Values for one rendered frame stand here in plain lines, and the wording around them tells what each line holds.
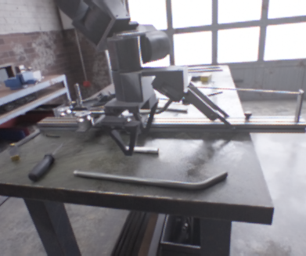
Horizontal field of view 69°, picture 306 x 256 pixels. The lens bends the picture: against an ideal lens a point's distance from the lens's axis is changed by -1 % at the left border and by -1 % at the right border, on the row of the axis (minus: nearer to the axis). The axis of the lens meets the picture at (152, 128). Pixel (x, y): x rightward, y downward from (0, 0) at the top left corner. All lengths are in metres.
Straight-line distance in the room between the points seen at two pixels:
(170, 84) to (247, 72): 3.46
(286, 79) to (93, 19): 3.67
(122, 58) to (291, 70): 3.65
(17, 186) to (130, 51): 0.44
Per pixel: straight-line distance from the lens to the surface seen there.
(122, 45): 0.39
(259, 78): 3.86
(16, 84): 2.38
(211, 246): 0.72
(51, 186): 0.60
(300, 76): 4.00
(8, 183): 0.68
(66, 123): 0.88
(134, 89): 0.39
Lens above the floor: 1.20
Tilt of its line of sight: 24 degrees down
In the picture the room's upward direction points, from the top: 6 degrees counter-clockwise
